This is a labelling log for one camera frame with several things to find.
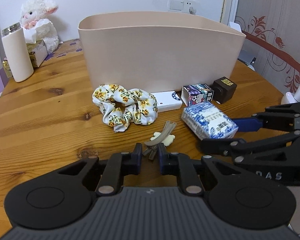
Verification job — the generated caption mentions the white phone stand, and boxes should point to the white phone stand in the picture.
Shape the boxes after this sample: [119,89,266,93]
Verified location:
[229,22,242,33]

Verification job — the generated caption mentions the floral fabric scrunchie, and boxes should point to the floral fabric scrunchie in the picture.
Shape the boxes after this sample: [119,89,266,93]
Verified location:
[92,84,158,132]

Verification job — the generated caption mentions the dark brown cube box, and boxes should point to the dark brown cube box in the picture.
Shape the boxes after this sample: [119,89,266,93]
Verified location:
[211,76,237,104]

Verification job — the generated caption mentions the purple cartoon card box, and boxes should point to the purple cartoon card box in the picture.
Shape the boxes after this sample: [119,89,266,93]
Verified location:
[181,83,214,106]

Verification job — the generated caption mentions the gold tissue box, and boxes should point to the gold tissue box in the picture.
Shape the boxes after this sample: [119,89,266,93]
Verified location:
[2,40,48,79]

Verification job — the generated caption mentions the white wall switch socket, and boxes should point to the white wall switch socket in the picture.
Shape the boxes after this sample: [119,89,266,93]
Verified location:
[168,0,198,15]

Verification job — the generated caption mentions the beige plastic storage basket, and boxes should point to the beige plastic storage basket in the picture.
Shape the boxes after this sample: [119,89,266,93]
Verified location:
[78,11,245,92]

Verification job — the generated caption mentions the small white box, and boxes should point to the small white box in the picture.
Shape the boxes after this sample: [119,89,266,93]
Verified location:
[153,91,183,113]

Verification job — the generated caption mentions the blue white tissue pack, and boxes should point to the blue white tissue pack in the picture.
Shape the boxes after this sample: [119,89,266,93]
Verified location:
[181,102,238,140]

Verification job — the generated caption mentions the cream thermos bottle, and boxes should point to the cream thermos bottle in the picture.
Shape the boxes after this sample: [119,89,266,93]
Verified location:
[2,22,34,82]

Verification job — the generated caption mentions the grey laptop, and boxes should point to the grey laptop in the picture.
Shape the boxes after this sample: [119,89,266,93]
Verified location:
[238,49,256,66]

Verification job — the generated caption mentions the white plush lamb toy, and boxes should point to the white plush lamb toy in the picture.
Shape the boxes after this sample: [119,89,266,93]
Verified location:
[19,0,59,54]

